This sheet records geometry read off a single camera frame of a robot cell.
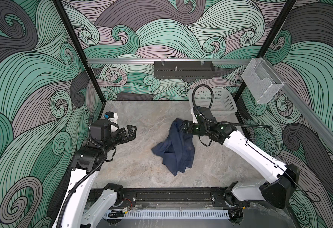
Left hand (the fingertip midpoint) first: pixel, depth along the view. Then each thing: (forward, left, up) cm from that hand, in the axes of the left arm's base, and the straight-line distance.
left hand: (128, 128), depth 66 cm
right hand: (+6, -27, -7) cm, 29 cm away
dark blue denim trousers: (-2, -25, -20) cm, 32 cm away
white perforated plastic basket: (+46, -68, -28) cm, 86 cm away
